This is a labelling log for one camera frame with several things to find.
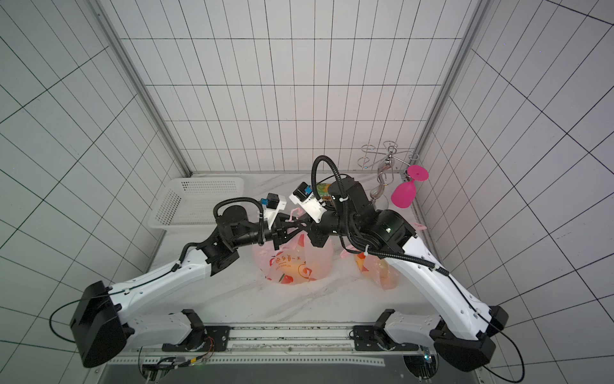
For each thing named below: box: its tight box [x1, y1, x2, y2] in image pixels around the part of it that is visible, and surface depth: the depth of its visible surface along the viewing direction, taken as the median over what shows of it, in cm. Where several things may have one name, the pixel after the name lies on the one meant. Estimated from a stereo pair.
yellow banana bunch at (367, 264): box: [355, 252, 390, 280], surface depth 78 cm
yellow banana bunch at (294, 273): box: [281, 262, 310, 284], surface depth 79 cm
